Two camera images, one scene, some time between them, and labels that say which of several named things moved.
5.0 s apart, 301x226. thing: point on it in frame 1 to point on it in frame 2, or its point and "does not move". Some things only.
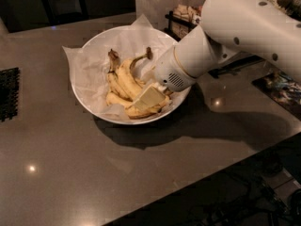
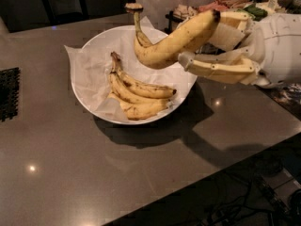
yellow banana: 128,78 to 166,52
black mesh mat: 9,82 does not move
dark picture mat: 283,88 does not move
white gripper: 170,69 to 279,49
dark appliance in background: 64,3 does not move
